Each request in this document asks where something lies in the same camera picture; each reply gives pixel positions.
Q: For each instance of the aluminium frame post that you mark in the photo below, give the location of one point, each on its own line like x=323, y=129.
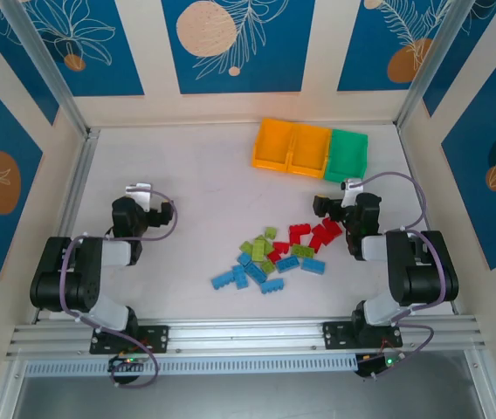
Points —
x=431, y=61
x=43, y=65

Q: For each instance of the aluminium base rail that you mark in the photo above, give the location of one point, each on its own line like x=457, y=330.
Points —
x=243, y=336

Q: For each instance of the black controller board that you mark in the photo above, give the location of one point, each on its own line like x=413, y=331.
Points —
x=376, y=363
x=126, y=363

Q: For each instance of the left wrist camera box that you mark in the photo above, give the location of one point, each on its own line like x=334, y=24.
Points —
x=139, y=192

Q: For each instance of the yellow plastic bin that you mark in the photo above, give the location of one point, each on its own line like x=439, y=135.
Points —
x=272, y=144
x=309, y=148

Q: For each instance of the blue lego brick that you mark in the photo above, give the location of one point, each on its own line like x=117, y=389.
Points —
x=273, y=286
x=287, y=264
x=239, y=277
x=256, y=271
x=222, y=282
x=244, y=259
x=313, y=265

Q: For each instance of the green plastic bin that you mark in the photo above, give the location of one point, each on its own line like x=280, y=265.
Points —
x=346, y=153

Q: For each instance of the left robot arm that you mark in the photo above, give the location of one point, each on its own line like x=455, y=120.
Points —
x=69, y=272

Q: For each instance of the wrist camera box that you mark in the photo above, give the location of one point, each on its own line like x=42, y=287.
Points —
x=139, y=192
x=353, y=187

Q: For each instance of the lime green lego brick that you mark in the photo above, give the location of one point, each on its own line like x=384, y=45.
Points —
x=270, y=232
x=268, y=266
x=245, y=247
x=303, y=251
x=260, y=239
x=259, y=252

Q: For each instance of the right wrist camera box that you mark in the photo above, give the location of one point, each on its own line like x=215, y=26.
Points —
x=353, y=187

